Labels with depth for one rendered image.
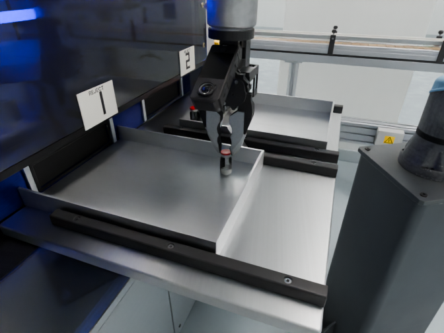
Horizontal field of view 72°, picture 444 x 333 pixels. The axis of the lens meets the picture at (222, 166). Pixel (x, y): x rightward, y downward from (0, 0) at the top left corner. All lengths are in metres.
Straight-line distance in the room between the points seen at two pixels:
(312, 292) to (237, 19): 0.37
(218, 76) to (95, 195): 0.29
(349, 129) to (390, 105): 0.64
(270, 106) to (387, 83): 1.49
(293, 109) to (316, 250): 0.53
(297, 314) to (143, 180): 0.35
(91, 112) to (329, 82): 1.94
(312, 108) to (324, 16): 1.39
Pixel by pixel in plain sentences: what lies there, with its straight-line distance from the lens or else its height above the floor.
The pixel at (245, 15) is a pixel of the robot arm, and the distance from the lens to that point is 0.48.
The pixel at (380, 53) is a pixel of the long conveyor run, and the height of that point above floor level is 0.91.
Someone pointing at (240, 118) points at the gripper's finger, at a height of 1.00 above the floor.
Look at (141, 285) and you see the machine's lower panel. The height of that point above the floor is 0.54.
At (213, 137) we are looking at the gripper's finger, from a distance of 0.55.
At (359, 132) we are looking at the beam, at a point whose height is 0.50.
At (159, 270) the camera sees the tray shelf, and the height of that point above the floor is 0.88.
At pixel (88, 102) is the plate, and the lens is 0.54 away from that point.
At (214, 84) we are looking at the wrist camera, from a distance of 0.44.
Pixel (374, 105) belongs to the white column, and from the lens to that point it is 2.37.
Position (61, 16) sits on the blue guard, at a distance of 0.51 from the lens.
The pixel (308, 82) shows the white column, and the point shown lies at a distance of 2.33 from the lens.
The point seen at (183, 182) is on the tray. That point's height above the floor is 0.88.
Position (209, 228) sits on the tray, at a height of 0.88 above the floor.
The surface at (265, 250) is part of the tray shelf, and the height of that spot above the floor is 0.88.
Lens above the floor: 1.20
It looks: 32 degrees down
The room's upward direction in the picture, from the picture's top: straight up
